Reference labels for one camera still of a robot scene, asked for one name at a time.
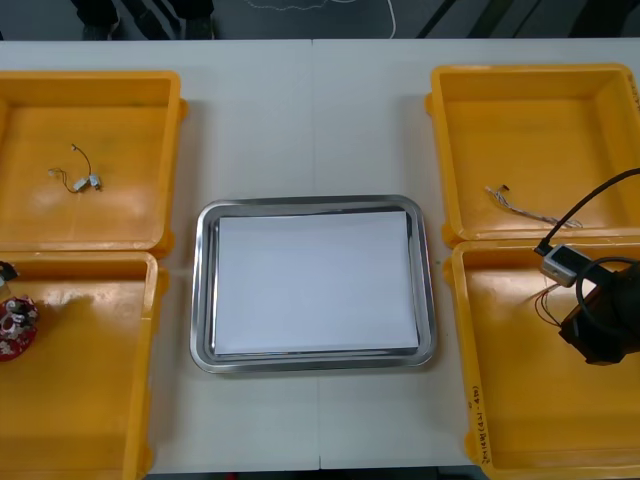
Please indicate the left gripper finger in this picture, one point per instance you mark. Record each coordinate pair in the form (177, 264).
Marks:
(7, 271)

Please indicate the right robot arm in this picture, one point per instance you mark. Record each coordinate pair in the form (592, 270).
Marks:
(632, 295)

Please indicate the steel tray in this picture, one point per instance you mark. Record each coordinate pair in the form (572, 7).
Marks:
(199, 280)

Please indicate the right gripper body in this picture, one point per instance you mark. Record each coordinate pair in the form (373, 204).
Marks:
(600, 335)

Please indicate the white paper sheet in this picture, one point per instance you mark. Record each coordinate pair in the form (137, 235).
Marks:
(315, 285)

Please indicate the person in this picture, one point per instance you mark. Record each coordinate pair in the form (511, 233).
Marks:
(100, 15)

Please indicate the yellow-orange plastic bin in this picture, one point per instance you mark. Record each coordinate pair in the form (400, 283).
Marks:
(525, 400)
(125, 220)
(100, 400)
(525, 130)

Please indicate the round red circuit board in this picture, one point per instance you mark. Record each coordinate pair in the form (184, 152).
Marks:
(15, 327)

